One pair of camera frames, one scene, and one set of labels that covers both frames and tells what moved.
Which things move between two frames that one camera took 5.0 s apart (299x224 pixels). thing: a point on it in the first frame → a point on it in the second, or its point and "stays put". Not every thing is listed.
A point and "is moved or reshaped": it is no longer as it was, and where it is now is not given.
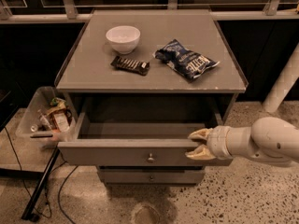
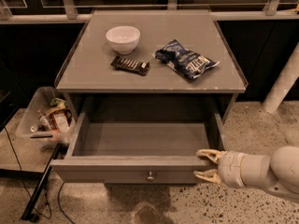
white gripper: [218, 142] → [230, 168]
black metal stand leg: [26, 216] stays put
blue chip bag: [189, 63] stays put
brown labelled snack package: [60, 119] stays put
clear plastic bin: [47, 119] stays put
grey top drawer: [135, 144] is moved or reshaped
